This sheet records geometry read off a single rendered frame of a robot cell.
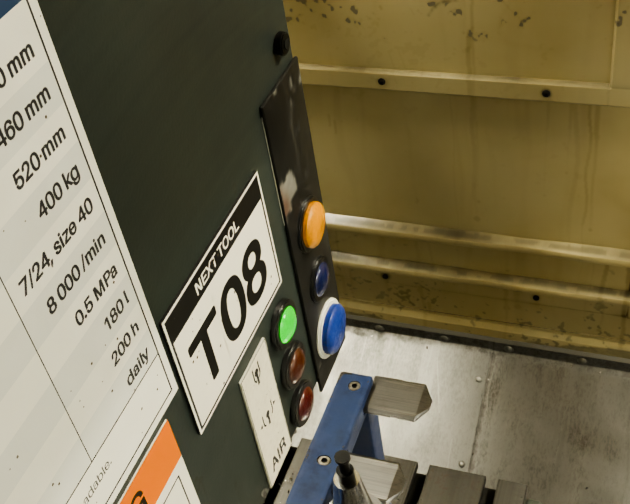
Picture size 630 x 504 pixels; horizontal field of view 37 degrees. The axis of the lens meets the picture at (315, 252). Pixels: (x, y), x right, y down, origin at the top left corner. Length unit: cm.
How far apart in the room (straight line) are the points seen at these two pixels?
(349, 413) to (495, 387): 57
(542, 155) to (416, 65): 21
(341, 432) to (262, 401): 56
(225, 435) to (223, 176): 12
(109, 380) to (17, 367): 5
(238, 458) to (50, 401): 17
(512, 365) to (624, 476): 24
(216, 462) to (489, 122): 93
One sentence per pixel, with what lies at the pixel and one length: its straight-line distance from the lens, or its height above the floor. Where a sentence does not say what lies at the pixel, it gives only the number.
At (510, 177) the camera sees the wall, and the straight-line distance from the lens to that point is 136.
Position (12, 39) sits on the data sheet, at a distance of 28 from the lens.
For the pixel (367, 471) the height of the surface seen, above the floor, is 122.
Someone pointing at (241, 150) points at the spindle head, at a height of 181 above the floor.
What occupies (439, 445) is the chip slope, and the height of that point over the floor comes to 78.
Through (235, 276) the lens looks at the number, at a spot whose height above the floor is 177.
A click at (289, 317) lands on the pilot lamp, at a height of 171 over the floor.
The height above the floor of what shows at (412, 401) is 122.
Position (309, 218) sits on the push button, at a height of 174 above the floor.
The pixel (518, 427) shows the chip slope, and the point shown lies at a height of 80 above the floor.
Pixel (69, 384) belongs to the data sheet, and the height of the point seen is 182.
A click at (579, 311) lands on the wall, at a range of 152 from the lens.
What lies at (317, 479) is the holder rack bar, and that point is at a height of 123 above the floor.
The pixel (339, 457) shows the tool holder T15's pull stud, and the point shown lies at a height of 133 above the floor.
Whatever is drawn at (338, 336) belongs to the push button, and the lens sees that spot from 55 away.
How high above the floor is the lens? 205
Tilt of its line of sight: 41 degrees down
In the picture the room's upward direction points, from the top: 11 degrees counter-clockwise
